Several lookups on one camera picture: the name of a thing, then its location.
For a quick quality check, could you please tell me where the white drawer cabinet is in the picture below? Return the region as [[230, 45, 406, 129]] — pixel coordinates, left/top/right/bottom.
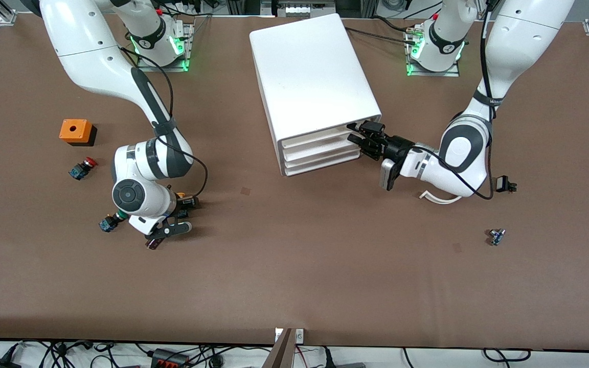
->
[[250, 13, 382, 177]]

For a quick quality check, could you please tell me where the green push button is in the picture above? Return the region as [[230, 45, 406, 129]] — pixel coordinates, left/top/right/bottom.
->
[[99, 210, 122, 233]]

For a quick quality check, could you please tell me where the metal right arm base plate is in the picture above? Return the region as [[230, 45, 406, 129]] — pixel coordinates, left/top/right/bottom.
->
[[136, 23, 193, 73]]

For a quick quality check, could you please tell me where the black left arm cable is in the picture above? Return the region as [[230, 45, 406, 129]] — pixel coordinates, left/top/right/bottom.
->
[[411, 0, 505, 201]]

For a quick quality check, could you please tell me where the red push button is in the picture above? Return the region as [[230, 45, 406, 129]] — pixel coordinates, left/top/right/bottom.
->
[[68, 157, 99, 181]]

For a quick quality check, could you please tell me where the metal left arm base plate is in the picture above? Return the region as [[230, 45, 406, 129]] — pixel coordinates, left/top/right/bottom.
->
[[406, 28, 460, 78]]

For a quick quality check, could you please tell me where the black cable on table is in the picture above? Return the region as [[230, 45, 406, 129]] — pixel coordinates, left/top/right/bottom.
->
[[346, 26, 420, 47]]

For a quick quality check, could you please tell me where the small black connector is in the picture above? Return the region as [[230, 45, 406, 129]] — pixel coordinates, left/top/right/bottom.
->
[[495, 175, 518, 194]]

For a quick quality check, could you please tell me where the orange box with hole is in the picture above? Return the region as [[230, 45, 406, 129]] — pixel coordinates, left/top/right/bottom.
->
[[59, 119, 98, 147]]

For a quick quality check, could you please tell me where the wooden post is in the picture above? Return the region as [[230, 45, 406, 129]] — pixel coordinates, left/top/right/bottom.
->
[[261, 328, 295, 368]]

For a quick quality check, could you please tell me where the white plastic drawer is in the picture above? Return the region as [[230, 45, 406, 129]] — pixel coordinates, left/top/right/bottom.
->
[[284, 152, 361, 175], [281, 135, 364, 159], [283, 146, 364, 168], [279, 123, 363, 150]]

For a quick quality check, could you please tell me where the grey terminal block device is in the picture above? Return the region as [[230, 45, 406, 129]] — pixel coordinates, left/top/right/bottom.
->
[[273, 0, 336, 18]]

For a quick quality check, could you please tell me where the black looped cable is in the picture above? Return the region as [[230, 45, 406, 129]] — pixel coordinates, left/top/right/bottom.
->
[[483, 349, 532, 363]]

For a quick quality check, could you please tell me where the black power strip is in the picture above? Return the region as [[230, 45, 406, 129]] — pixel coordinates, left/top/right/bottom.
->
[[150, 348, 191, 368]]

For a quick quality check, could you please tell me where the white curved plastic strip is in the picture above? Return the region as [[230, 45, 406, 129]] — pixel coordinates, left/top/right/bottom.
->
[[419, 190, 463, 205]]

